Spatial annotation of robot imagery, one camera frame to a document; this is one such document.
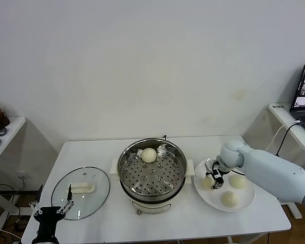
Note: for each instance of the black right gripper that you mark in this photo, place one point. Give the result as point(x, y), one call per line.
point(216, 170)

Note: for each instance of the white side table with laptop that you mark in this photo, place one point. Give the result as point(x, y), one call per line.
point(303, 142)

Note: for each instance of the stainless steel steamer basket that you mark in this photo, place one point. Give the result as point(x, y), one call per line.
point(152, 183)

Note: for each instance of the dark jar on side table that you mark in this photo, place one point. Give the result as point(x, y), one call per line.
point(0, 118)

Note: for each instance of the white wall socket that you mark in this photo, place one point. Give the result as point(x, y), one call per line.
point(21, 175)

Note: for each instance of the white round plate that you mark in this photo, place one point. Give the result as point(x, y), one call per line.
point(214, 197)

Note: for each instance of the white steamed baozi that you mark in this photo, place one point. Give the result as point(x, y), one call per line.
point(207, 184)
point(149, 155)
point(230, 200)
point(239, 183)

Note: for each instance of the white labelled box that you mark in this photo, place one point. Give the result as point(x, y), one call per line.
point(277, 106)

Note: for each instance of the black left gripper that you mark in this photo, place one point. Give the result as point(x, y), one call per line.
point(47, 216)

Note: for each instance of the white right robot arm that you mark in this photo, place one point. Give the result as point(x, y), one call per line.
point(269, 172)

